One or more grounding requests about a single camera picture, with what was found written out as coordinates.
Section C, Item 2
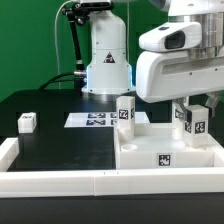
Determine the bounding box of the black cable bundle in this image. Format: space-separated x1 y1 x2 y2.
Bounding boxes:
38 6 88 91

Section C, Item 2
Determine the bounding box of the white marker sheet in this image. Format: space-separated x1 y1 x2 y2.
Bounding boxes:
64 112 149 129

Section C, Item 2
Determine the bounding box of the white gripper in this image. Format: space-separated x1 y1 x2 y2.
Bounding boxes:
136 50 224 122

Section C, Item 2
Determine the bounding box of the white cable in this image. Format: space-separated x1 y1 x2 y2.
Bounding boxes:
54 0 81 90

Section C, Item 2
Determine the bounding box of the white left fence wall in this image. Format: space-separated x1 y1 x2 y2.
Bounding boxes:
0 138 19 172

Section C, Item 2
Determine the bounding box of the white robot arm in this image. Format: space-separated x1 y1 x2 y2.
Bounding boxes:
62 0 224 120

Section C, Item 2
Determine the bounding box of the white square tabletop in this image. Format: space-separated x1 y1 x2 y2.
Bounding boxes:
114 123 224 169

